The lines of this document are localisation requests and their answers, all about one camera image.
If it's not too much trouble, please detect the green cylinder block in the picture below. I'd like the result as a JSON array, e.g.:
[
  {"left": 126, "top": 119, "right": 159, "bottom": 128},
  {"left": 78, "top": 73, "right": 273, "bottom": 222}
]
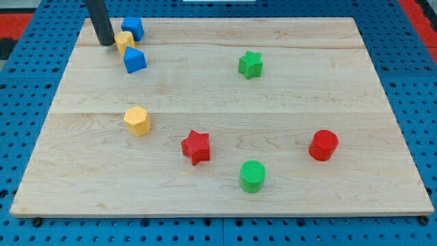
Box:
[{"left": 239, "top": 160, "right": 266, "bottom": 193}]

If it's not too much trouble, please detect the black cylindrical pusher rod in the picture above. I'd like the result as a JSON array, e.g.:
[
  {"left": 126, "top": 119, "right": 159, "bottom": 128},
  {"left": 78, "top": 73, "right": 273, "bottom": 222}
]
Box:
[{"left": 85, "top": 0, "right": 115, "bottom": 46}]

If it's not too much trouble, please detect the green star block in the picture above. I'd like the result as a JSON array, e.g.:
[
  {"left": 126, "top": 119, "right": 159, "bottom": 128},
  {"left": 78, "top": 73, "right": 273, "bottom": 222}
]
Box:
[{"left": 238, "top": 51, "right": 263, "bottom": 79}]

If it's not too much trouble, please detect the yellow hexagon block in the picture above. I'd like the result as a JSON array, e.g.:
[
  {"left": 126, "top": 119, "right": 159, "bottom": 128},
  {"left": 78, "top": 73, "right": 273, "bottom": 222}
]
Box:
[{"left": 124, "top": 106, "right": 151, "bottom": 137}]

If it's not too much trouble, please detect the blue cube block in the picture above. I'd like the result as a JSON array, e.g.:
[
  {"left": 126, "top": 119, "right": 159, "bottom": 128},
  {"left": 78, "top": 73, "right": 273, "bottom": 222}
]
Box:
[{"left": 121, "top": 17, "right": 144, "bottom": 41}]

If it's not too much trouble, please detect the red cylinder block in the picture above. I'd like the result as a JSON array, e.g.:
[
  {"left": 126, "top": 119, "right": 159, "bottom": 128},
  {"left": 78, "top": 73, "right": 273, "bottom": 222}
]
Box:
[{"left": 309, "top": 129, "right": 339, "bottom": 161}]

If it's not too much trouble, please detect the red star block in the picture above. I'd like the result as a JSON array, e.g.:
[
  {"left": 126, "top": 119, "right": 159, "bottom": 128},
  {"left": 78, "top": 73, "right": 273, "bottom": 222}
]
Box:
[{"left": 181, "top": 130, "right": 210, "bottom": 166}]

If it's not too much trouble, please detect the light wooden board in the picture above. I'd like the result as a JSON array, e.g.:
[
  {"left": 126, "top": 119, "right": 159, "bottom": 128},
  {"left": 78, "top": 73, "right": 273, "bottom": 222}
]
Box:
[{"left": 10, "top": 18, "right": 434, "bottom": 218}]

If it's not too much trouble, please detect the yellow pentagon block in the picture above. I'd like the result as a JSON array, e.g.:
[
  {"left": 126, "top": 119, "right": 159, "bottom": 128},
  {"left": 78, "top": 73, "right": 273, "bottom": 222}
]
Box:
[{"left": 114, "top": 31, "right": 136, "bottom": 56}]

